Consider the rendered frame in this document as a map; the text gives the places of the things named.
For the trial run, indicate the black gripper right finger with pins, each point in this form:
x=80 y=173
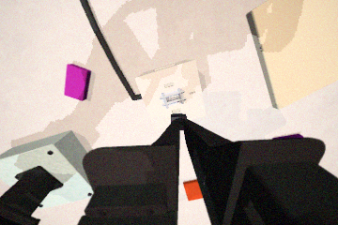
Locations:
x=220 y=164

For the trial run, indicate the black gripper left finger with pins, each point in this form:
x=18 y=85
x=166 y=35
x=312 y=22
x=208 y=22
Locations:
x=157 y=163

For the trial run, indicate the orange rectangular block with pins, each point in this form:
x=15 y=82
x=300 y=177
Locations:
x=193 y=190

